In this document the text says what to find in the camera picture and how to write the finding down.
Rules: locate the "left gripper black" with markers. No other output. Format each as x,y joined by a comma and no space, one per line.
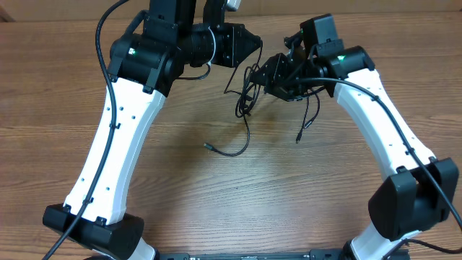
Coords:
232,55

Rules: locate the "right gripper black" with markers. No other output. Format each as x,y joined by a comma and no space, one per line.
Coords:
273,81

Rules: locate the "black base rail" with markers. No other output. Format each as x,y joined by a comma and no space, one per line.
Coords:
249,256

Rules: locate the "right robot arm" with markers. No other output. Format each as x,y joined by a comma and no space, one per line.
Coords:
417,189

